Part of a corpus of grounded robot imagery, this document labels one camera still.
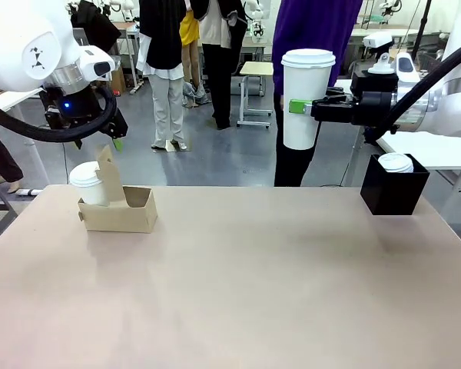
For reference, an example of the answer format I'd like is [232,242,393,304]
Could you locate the black tripod pole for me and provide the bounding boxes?
[410,0,434,71]

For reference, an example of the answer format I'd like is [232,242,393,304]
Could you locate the black square box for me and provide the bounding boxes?
[360,152,431,217]

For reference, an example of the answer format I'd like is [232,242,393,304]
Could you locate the black mesh crate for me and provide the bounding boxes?
[418,52,449,80]

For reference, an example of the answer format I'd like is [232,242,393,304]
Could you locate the cardboard box on floor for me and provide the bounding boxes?
[109,65,128,94]

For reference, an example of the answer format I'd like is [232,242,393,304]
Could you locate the white framed desk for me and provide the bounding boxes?
[347,23,422,51]

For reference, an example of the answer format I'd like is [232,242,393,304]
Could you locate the tall white lidded cup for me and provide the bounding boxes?
[280,48,337,151]

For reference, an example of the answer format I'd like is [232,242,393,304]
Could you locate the small white lidded cup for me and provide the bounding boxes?
[68,161,111,208]

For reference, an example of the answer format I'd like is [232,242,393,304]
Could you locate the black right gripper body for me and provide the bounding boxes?
[349,90,399,128]

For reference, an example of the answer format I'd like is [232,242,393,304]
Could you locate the person in purple sweater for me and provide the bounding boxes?
[271,0,365,188]

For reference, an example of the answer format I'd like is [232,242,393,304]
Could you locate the stack of white lids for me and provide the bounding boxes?
[377,152,415,175]

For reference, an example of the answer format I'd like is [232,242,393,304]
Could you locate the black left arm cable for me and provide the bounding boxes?
[0,86,118,144]

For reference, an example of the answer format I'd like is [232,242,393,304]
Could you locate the black hanging cloth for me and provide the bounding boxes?
[69,0,123,54]

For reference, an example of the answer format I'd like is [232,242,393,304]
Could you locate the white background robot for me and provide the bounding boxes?
[247,0,269,43]

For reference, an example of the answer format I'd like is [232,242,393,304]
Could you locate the small rolling side table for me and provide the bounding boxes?
[236,60,274,130]

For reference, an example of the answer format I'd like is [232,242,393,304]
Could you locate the person in black top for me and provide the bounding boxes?
[135,0,191,151]

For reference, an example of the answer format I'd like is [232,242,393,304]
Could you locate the person in beige vest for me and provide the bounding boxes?
[191,0,248,131]

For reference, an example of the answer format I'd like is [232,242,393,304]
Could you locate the person in yellow top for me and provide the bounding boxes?
[179,9,210,105]

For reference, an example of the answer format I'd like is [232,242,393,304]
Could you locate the brown cardboard cup carrier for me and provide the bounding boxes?
[78,145,159,234]

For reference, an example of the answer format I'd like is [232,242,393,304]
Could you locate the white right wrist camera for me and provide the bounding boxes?
[362,32,395,75]

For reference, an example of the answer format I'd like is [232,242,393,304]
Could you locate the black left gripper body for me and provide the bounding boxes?
[41,85,110,130]

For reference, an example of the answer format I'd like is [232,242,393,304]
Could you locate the large white table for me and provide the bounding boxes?
[333,78,461,172]

